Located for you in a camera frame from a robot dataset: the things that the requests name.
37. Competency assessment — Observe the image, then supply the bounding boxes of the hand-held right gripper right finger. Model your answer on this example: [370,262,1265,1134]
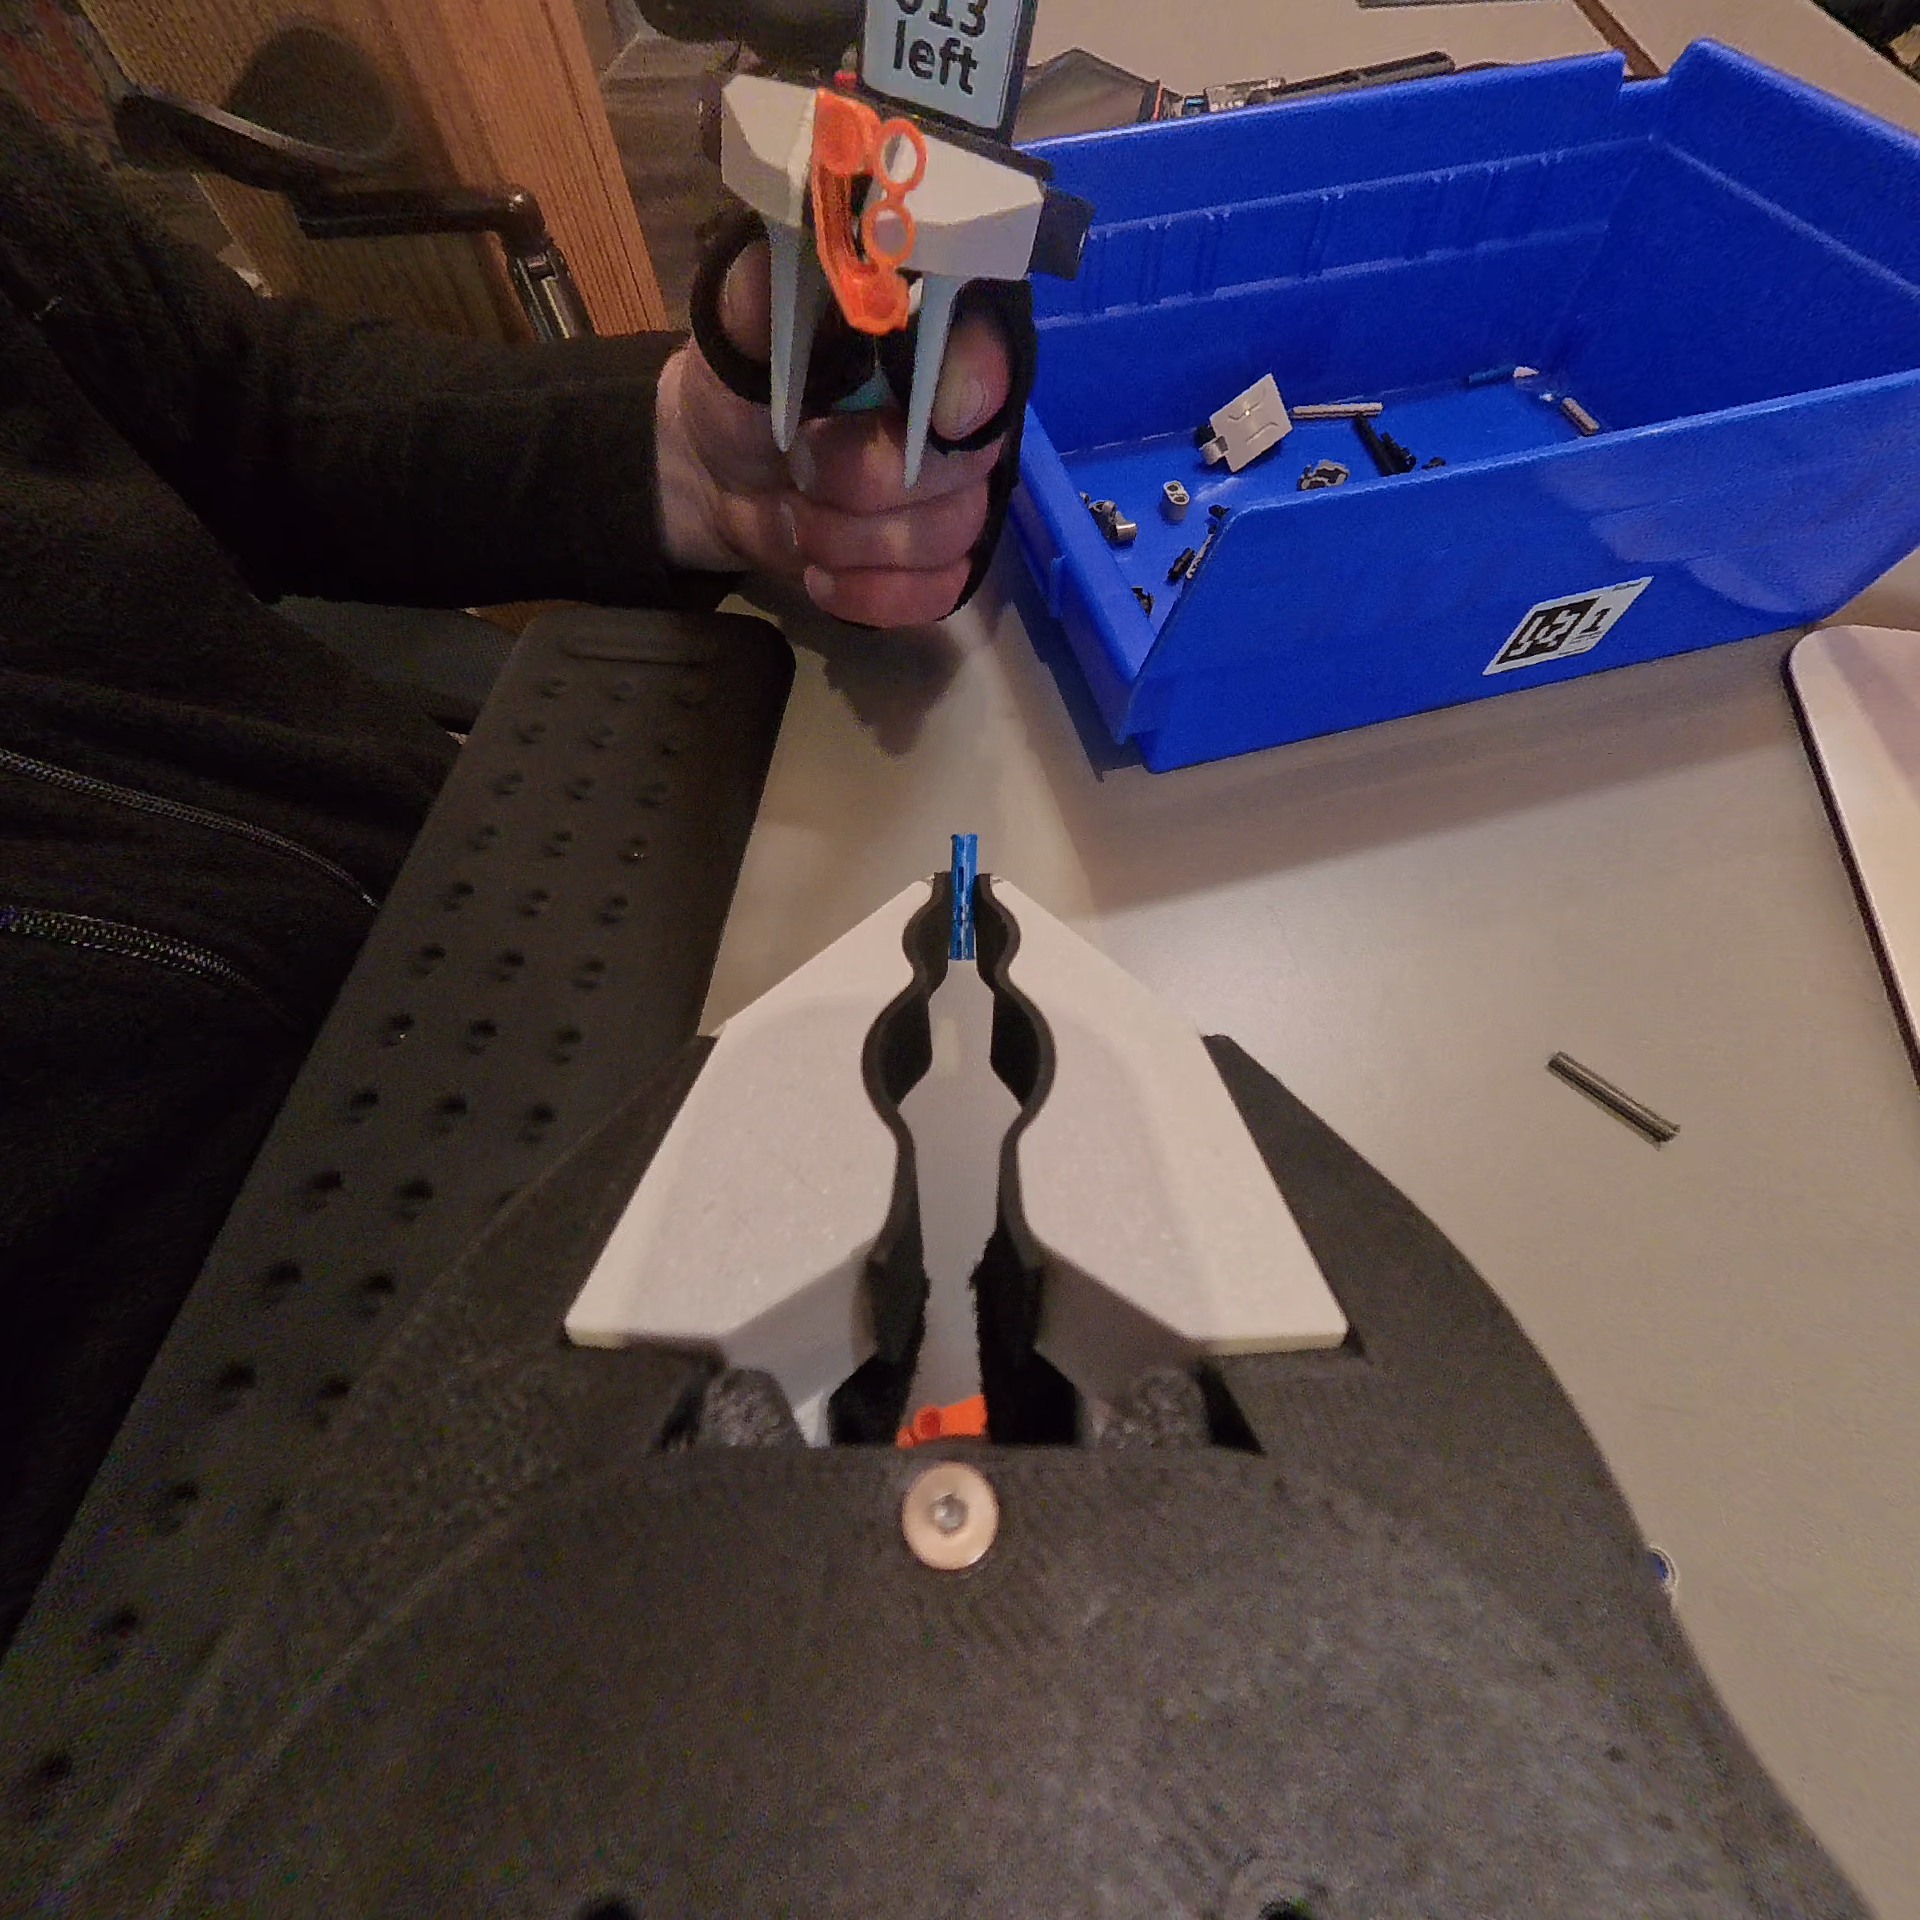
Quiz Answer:
[973,874,1352,1444]

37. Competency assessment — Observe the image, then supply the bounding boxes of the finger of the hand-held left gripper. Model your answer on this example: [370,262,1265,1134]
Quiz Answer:
[719,73,822,454]
[898,132,1050,492]

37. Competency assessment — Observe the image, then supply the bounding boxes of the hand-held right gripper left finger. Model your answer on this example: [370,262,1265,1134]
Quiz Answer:
[563,876,953,1444]

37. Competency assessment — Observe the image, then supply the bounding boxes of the orange brick connector piece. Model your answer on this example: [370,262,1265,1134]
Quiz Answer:
[805,86,932,334]

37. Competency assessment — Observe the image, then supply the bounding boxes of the person's left forearm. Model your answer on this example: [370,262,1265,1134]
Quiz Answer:
[225,322,692,610]

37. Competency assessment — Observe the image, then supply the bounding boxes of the person's left hand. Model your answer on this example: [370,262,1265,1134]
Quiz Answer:
[652,239,1036,632]

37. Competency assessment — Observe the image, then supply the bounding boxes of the dark perforated panel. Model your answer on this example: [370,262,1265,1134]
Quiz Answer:
[0,606,799,1666]

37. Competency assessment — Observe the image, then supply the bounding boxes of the black electronic device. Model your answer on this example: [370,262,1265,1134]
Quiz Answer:
[1168,49,1460,119]

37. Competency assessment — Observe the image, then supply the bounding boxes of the small loose brick parts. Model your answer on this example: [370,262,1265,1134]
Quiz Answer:
[1079,359,1603,619]

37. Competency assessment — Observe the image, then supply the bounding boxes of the dark grey brick axle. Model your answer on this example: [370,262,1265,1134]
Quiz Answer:
[1545,1047,1682,1150]

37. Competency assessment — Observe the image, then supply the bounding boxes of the black chair armrest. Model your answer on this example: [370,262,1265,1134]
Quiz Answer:
[115,26,596,342]

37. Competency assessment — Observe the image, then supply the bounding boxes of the blue plastic bin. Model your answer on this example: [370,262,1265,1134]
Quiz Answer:
[999,37,1920,779]

